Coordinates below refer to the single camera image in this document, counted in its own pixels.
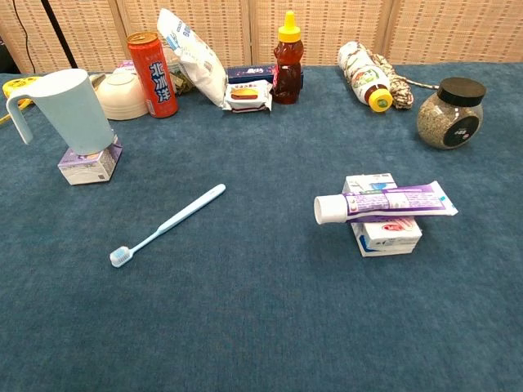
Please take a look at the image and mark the light blue toothbrush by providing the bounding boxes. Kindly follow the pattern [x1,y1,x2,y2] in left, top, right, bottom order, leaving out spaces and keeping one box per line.
[109,183,226,269]

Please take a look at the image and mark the purple white toothpaste tube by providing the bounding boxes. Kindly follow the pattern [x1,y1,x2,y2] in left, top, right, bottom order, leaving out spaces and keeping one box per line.
[313,180,459,225]

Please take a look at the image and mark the light blue plastic mug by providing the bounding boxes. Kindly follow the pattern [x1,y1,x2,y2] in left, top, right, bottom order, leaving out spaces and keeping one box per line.
[6,68,116,156]

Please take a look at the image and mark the dark blue box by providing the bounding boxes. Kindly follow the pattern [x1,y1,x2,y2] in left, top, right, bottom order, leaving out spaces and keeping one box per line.
[226,64,306,85]

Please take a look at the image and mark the white blue milk carton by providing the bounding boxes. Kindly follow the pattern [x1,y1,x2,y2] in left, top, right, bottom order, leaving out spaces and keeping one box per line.
[342,172,423,258]

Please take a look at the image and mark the small purple white box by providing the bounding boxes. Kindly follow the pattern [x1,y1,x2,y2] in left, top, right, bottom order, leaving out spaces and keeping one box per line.
[57,136,123,186]

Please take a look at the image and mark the burger print snack packet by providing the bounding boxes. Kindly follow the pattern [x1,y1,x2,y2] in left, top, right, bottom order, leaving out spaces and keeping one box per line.
[223,79,274,113]

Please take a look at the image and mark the blue table cloth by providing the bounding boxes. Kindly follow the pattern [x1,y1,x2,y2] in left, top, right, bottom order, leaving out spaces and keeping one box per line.
[0,63,523,392]

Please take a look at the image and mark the honey bear bottle yellow cap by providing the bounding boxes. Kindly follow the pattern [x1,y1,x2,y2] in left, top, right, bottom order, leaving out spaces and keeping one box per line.
[272,11,306,105]

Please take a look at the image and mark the clear container dried leaves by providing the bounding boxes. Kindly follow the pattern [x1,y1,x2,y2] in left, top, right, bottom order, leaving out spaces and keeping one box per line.
[165,56,195,96]

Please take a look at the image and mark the white blue plastic bag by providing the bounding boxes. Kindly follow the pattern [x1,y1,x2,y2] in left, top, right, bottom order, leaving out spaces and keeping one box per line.
[157,7,228,109]

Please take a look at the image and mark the printed drink bottle yellow cap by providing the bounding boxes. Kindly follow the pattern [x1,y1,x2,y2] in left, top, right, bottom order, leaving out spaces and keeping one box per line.
[337,41,394,113]

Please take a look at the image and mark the red soda can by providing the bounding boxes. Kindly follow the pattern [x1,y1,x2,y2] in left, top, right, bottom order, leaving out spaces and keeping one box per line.
[126,31,180,119]

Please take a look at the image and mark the cream ceramic bowl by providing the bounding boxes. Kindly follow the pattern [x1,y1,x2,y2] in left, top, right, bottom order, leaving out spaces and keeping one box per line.
[94,72,149,121]

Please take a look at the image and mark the bamboo folding screen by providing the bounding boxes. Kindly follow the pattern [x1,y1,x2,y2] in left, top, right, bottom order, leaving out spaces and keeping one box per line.
[0,0,523,74]

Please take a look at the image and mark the seed jar black lid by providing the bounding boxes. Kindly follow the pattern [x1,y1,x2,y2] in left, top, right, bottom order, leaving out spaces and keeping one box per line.
[416,77,487,150]

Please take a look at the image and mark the black tripod stand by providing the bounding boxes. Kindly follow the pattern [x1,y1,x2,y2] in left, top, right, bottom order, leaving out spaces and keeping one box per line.
[40,0,78,69]

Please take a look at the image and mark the yellow tape measure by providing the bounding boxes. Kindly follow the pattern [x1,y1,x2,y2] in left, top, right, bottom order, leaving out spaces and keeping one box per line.
[0,75,42,123]

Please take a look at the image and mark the braided rope bundle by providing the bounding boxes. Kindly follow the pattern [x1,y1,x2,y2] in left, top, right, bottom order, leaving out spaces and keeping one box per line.
[369,52,440,110]

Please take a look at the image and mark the thin black hanging cable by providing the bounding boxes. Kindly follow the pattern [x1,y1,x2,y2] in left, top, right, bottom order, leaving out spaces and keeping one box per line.
[11,0,38,74]

